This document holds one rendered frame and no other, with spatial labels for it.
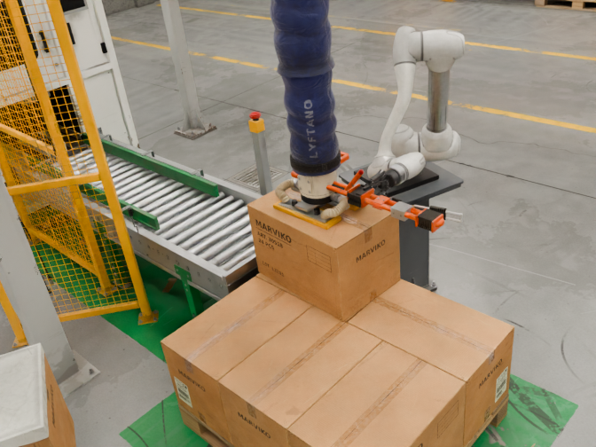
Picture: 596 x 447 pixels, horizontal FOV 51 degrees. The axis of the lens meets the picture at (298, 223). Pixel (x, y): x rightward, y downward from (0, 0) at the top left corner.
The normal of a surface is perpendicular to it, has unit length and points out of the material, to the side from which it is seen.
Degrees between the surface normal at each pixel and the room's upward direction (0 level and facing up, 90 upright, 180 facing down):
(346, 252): 90
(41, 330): 90
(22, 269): 92
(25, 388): 0
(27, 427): 0
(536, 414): 0
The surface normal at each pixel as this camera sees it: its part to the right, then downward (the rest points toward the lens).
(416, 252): 0.46, 0.43
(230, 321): -0.11, -0.85
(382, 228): 0.67, 0.33
